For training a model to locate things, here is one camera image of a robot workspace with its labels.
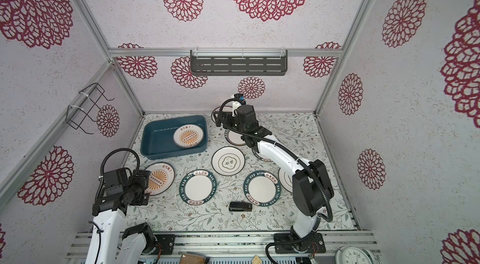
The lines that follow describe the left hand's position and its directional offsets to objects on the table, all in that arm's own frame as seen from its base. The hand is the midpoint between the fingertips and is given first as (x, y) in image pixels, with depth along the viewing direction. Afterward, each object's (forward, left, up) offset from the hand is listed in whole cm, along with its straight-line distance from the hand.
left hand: (153, 182), depth 81 cm
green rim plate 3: (+1, -18, -9) cm, 20 cm away
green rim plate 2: (+18, -47, -9) cm, 52 cm away
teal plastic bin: (+31, +10, -9) cm, 34 cm away
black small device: (-8, -36, -10) cm, 38 cm away
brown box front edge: (-27, -20, -5) cm, 34 cm away
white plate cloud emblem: (+15, -32, -9) cm, 37 cm away
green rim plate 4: (0, -48, -8) cm, 49 cm away
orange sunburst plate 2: (+6, +1, -9) cm, 11 cm away
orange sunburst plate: (+31, -9, -8) cm, 34 cm away
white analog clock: (-27, -80, -6) cm, 84 cm away
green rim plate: (+30, -35, -8) cm, 47 cm away
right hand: (+24, -31, +20) cm, 44 cm away
